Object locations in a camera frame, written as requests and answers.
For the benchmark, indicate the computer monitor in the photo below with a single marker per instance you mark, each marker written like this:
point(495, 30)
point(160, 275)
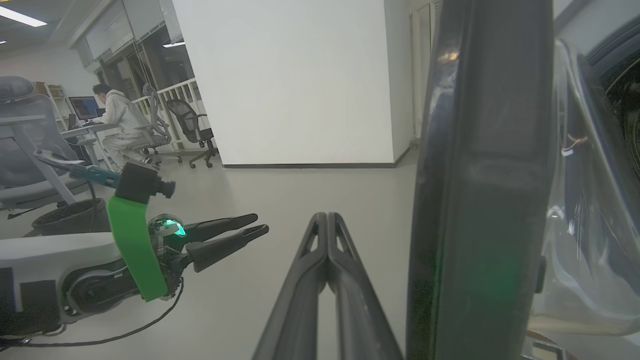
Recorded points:
point(84, 107)

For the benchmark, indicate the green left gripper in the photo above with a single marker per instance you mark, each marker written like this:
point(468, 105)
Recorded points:
point(132, 240)

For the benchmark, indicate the person in white hoodie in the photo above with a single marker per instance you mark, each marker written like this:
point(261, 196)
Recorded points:
point(122, 115)

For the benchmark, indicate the white office desk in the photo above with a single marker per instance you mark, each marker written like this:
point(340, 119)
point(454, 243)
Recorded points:
point(82, 131)

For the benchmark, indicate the ceiling light panel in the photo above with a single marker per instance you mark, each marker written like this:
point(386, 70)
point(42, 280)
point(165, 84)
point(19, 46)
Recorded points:
point(20, 16)

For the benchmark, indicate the grey mesh office chair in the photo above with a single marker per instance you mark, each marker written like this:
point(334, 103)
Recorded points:
point(155, 125)

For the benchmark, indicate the black round washing machine door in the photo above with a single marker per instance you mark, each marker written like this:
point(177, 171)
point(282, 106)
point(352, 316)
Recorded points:
point(490, 175)

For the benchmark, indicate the white front-load washing machine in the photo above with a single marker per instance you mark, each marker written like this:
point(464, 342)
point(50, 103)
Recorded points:
point(600, 20)

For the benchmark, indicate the white shelf unit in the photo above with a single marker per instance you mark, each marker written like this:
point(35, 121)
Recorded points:
point(55, 100)

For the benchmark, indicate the black mesh waste bin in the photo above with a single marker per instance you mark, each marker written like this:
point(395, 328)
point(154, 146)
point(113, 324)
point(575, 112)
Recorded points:
point(75, 220)

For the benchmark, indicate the large grey office chair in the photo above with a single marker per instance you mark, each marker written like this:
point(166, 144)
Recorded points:
point(30, 170)

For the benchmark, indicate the black office chair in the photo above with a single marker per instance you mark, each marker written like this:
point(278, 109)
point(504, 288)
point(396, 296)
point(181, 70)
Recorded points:
point(192, 125)

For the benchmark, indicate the white railing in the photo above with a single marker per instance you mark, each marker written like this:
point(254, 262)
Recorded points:
point(182, 90)

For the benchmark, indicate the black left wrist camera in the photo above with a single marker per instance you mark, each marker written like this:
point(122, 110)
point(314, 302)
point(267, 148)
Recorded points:
point(140, 182)

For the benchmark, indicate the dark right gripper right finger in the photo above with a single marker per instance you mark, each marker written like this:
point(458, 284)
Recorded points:
point(360, 325)

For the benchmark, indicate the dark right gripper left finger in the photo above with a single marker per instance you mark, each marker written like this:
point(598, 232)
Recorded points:
point(295, 320)

